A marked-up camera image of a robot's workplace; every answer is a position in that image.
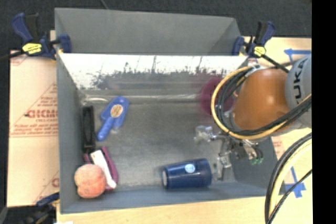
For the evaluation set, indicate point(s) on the pink-orange toy fruit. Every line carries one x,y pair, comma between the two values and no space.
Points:
89,181

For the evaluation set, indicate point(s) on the dark blue cup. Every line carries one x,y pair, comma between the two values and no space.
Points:
187,174

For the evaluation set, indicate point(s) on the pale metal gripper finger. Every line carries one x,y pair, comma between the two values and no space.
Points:
204,133
224,161

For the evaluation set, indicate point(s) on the magenta fuzzy ball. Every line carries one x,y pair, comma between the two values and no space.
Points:
207,97

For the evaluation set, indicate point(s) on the grey metal bin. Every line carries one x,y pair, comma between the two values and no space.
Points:
157,133

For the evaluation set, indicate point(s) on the maroon and white flat case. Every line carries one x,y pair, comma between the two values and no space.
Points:
111,165

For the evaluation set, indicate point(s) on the cardboard board with red print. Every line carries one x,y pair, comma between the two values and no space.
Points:
31,139

